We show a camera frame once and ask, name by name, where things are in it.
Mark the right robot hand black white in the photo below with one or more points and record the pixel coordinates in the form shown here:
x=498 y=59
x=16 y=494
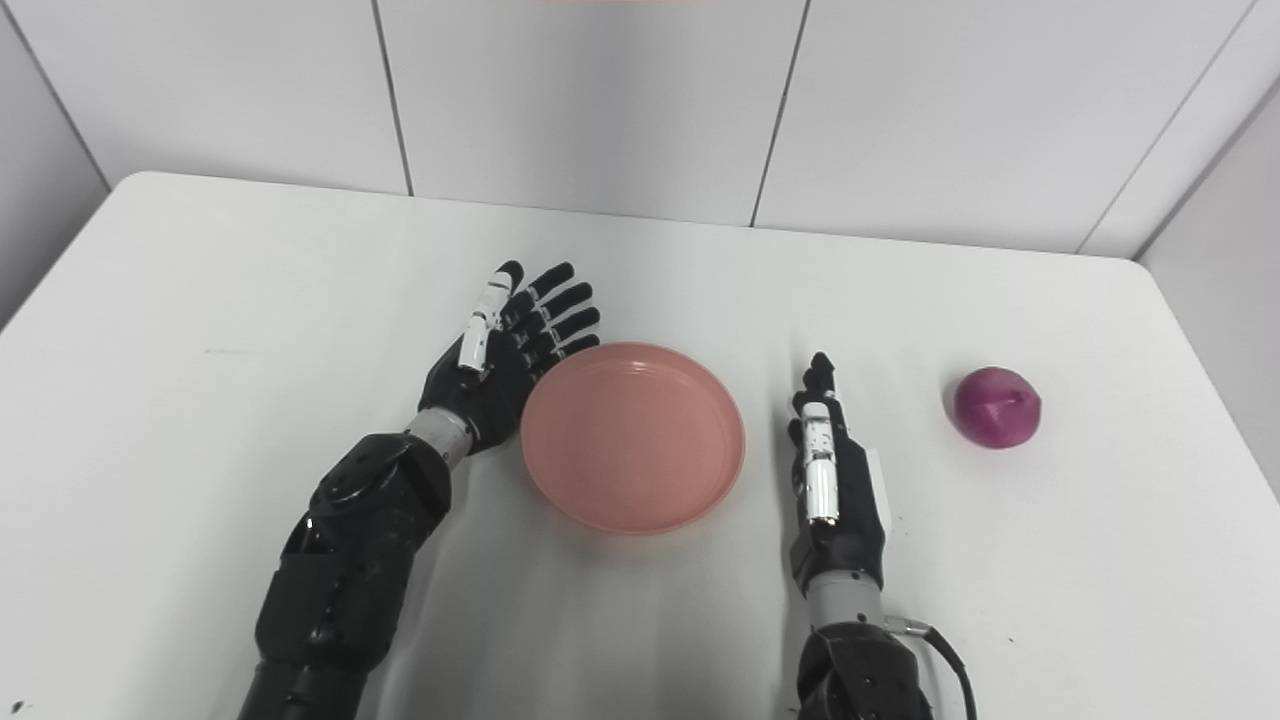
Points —
x=835 y=500

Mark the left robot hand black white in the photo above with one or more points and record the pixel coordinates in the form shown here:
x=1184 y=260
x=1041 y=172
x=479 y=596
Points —
x=500 y=370

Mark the pink round plate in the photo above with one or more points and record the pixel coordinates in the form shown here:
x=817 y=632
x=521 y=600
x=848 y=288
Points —
x=632 y=437

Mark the purple red onion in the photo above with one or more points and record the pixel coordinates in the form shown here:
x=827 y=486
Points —
x=996 y=406

